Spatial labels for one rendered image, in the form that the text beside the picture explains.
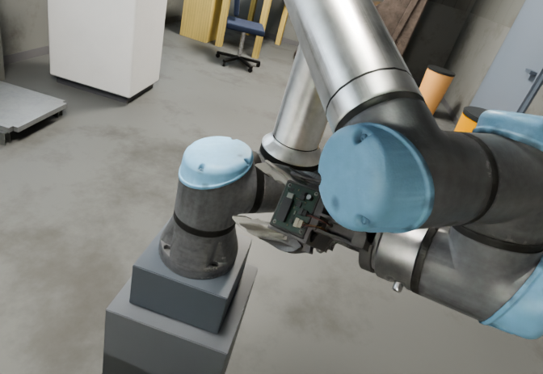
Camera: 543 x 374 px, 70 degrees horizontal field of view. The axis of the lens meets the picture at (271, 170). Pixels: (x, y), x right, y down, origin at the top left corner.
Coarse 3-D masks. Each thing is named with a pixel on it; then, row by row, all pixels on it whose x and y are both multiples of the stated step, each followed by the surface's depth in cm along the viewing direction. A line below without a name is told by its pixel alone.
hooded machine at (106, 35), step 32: (64, 0) 296; (96, 0) 292; (128, 0) 288; (160, 0) 326; (64, 32) 308; (96, 32) 304; (128, 32) 299; (160, 32) 346; (64, 64) 321; (96, 64) 316; (128, 64) 311; (128, 96) 325
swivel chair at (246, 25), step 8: (232, 16) 506; (232, 24) 467; (240, 24) 473; (248, 24) 486; (256, 24) 499; (248, 32) 474; (256, 32) 474; (264, 32) 476; (240, 40) 500; (240, 48) 504; (216, 56) 517; (232, 56) 512; (240, 56) 509; (224, 64) 490; (248, 64) 497; (256, 64) 525
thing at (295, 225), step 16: (304, 176) 44; (288, 192) 44; (304, 192) 43; (288, 208) 43; (304, 208) 43; (320, 208) 42; (272, 224) 44; (288, 224) 43; (304, 224) 42; (320, 224) 43; (336, 224) 43; (304, 240) 41; (320, 240) 44; (336, 240) 46; (352, 240) 39; (368, 240) 44; (368, 256) 40
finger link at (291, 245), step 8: (264, 240) 52; (272, 240) 50; (280, 240) 50; (288, 240) 49; (296, 240) 49; (280, 248) 50; (288, 248) 49; (296, 248) 48; (304, 248) 48; (312, 248) 49
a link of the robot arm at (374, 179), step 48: (288, 0) 37; (336, 0) 33; (336, 48) 31; (384, 48) 30; (336, 96) 30; (384, 96) 28; (336, 144) 27; (384, 144) 24; (432, 144) 26; (480, 144) 28; (336, 192) 27; (384, 192) 24; (432, 192) 25; (480, 192) 27
